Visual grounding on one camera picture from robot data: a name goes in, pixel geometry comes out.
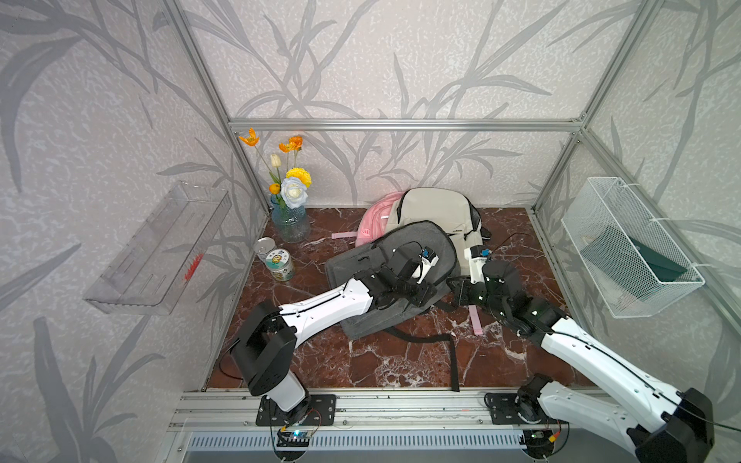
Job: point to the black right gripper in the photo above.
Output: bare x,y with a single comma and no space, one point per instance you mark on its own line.
459,292

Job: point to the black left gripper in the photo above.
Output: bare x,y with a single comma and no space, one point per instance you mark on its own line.
425,294

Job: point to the grey backpack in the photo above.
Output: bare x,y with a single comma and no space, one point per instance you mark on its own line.
412,239

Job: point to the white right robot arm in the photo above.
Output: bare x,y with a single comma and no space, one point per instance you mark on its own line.
644,415

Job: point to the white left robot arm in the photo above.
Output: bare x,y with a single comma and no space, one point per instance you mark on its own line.
265,344

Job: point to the pink backpack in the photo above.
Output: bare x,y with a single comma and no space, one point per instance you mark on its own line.
373,223

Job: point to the beige backpack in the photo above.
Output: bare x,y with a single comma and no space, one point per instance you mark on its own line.
449,210

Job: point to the sunflower label plastic can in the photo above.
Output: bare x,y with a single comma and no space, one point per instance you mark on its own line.
280,264

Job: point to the blue glass vase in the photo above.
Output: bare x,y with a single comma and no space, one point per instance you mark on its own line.
292,224

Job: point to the artificial flower bouquet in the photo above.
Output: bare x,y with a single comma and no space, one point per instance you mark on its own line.
289,184

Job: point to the green box in basket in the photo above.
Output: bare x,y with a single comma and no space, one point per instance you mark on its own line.
633,266

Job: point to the red marker on shelf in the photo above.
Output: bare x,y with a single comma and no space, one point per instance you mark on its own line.
193,267

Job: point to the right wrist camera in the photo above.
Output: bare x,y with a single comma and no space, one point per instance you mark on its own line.
477,257

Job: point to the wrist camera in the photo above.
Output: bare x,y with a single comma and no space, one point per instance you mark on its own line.
428,259
477,257

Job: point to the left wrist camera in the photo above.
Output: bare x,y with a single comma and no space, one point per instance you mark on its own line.
428,259

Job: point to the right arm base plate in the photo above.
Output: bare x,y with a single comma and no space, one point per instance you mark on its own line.
506,408

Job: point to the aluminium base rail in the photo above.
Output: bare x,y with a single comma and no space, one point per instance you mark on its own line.
391,410

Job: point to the white wire mesh basket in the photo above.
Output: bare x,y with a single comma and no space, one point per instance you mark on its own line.
610,201

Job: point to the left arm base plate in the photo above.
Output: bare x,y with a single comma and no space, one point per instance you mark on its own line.
315,410

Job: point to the clear acrylic wall shelf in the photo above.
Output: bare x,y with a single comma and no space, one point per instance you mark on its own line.
146,277

